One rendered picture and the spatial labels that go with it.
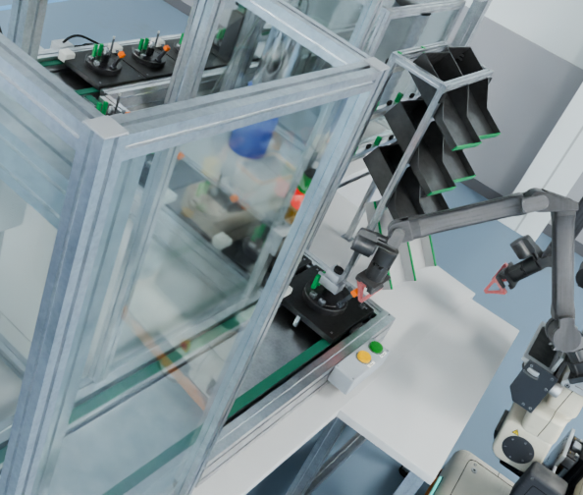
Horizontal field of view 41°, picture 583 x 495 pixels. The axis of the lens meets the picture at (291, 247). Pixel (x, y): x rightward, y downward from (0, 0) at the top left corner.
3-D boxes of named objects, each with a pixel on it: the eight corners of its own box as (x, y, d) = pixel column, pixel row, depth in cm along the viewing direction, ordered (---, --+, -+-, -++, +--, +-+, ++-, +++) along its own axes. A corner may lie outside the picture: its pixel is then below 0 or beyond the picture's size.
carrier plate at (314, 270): (372, 314, 242) (374, 309, 241) (330, 344, 223) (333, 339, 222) (313, 268, 250) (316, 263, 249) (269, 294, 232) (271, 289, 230)
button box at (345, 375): (382, 364, 233) (391, 351, 229) (345, 396, 217) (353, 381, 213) (364, 350, 235) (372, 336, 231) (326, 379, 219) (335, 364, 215)
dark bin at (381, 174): (427, 231, 246) (445, 220, 240) (402, 239, 237) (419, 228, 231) (388, 154, 251) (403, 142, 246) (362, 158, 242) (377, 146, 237)
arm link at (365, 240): (407, 231, 211) (405, 226, 219) (368, 213, 211) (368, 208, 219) (388, 270, 214) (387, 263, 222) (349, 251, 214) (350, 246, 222)
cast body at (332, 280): (343, 290, 233) (351, 272, 229) (335, 295, 230) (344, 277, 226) (321, 273, 236) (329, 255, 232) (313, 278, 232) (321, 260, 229)
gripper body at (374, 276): (353, 279, 220) (364, 259, 216) (371, 268, 228) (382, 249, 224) (371, 293, 218) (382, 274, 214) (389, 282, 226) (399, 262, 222)
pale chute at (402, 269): (405, 281, 256) (416, 280, 253) (381, 290, 247) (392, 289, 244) (389, 196, 254) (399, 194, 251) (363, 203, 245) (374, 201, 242)
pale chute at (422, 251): (426, 266, 268) (437, 265, 264) (402, 275, 258) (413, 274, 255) (410, 186, 266) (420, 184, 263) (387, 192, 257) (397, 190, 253)
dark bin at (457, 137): (476, 146, 228) (495, 134, 223) (450, 151, 219) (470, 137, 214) (432, 66, 233) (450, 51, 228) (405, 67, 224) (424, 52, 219)
